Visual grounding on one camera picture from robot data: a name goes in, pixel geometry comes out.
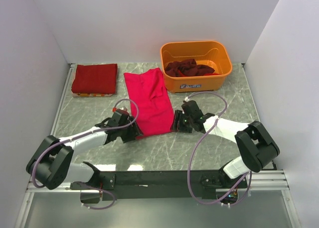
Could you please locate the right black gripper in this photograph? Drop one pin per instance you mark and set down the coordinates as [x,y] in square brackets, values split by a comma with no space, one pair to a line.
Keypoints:
[179,116]

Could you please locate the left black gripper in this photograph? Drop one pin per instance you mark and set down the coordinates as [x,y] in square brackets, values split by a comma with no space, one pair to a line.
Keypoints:
[134,131]

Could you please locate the pink t shirt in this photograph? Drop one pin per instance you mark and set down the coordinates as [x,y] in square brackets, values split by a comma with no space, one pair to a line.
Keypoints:
[151,103]

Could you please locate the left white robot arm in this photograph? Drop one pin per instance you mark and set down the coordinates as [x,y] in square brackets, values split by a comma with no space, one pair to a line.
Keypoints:
[51,164]

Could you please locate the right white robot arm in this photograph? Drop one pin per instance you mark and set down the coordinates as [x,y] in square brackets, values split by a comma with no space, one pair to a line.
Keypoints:
[256,146]

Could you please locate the black base beam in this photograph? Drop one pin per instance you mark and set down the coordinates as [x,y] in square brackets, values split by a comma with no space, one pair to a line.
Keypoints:
[160,184]

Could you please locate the dark maroon t shirt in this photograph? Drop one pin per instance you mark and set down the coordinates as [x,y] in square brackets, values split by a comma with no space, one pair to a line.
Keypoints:
[188,67]

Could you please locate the folded red t shirt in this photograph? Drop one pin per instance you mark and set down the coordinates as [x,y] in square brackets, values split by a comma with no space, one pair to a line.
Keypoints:
[95,79]

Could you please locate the orange plastic tub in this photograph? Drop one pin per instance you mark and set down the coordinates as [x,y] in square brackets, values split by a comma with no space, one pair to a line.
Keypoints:
[210,53]

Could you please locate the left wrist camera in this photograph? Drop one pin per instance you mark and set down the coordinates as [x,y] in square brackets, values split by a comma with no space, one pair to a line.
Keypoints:
[122,110]

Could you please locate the aluminium frame rail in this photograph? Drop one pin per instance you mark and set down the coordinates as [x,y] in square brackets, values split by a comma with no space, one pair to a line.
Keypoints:
[28,196]

